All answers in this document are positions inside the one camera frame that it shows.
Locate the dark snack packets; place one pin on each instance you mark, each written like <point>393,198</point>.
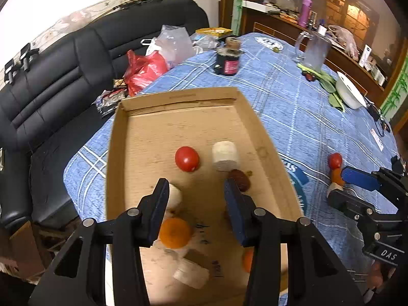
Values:
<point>110,97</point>

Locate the black wall clips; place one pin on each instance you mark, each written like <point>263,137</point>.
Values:
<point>19,62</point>

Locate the black leather sofa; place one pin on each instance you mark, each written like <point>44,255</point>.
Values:
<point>63,70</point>

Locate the green leafy vegetables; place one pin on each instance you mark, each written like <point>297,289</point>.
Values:
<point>331,91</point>

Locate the brown cardboard box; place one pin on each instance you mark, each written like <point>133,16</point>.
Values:
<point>19,251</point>

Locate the small green fruit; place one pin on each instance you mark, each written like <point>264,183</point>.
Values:
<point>277,49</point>

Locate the black power adapter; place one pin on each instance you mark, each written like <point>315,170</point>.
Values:
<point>374,113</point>

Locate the orange tangerine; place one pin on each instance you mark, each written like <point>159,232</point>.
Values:
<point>248,260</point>
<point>175,233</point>

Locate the orange carrot piece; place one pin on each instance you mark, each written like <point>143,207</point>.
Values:
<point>337,176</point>

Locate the dried red date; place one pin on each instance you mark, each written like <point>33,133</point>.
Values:
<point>241,180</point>

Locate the yellow flat box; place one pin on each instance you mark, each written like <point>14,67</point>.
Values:
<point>213,32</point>

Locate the small dark red dates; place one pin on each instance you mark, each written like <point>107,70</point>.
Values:
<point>309,76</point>

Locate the white paper tag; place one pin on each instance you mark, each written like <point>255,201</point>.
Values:
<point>377,139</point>

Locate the red plastic bag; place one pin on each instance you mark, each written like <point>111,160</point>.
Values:
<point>143,73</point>

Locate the clear glass pitcher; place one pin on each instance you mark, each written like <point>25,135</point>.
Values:
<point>315,51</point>

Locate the white bowl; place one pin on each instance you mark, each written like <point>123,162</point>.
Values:
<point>349,92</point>

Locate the shallow cardboard tray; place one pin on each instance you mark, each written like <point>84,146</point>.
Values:
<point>153,140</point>

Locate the wooden cabinet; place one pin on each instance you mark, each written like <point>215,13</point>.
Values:
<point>277,27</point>

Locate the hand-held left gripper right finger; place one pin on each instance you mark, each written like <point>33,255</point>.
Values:
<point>236,212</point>

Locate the red tomato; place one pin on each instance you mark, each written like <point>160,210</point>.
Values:
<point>187,159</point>
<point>335,160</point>

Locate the dark jar with red label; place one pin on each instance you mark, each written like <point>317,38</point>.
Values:
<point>227,65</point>

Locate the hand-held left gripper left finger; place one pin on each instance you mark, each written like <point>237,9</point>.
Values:
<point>157,212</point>

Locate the purple bottle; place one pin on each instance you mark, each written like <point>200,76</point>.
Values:
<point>305,13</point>

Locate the translucent plastic bag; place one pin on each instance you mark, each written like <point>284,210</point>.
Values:
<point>173,44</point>

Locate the clear plastic bag on cabinet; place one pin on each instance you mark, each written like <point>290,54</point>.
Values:
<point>344,40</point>

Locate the person's right hand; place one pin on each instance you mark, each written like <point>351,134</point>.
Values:
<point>377,275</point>

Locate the white and blue box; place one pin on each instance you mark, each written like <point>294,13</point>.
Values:
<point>365,55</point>

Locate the pale peeled root chunk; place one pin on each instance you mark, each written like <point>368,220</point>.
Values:
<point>174,196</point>
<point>191,273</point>
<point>333,188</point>
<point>224,155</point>

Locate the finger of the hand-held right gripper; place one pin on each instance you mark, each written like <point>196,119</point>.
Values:
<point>360,178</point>
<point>347,202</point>

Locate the green bamboo wall decal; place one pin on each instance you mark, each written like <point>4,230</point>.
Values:
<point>397,95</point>

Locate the blue plaid tablecloth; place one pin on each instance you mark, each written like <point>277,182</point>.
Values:
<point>287,118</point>

